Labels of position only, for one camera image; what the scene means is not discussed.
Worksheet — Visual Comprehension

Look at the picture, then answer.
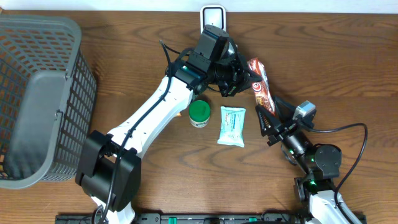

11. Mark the grey plastic basket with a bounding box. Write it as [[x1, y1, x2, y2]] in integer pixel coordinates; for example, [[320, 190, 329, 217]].
[[1, 15, 97, 190]]

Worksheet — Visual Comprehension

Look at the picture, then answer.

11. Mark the white barcode scanner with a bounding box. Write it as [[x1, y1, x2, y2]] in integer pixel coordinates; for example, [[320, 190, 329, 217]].
[[200, 5, 226, 32]]

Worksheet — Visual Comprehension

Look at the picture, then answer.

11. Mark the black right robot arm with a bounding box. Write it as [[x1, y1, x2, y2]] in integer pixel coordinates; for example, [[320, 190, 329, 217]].
[[256, 96, 366, 223]]

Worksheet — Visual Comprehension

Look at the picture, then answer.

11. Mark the green lid white jar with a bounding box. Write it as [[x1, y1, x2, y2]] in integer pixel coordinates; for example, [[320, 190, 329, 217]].
[[188, 100, 211, 128]]

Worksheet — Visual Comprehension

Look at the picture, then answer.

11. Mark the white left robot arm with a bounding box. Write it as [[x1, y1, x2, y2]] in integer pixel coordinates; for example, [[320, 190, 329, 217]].
[[75, 25, 261, 223]]

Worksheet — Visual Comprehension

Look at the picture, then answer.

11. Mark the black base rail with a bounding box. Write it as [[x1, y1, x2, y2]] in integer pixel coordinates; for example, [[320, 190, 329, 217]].
[[55, 212, 368, 224]]

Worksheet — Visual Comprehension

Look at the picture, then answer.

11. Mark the light green wet wipes pack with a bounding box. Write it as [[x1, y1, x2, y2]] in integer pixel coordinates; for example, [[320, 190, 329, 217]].
[[217, 106, 246, 147]]

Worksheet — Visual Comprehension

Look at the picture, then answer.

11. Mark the orange red snack bag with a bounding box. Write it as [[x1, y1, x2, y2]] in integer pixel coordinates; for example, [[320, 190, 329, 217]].
[[248, 58, 275, 115]]

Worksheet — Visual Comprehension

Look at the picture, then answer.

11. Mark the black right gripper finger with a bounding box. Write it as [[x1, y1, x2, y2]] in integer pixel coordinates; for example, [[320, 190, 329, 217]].
[[272, 95, 296, 121], [256, 105, 281, 136]]

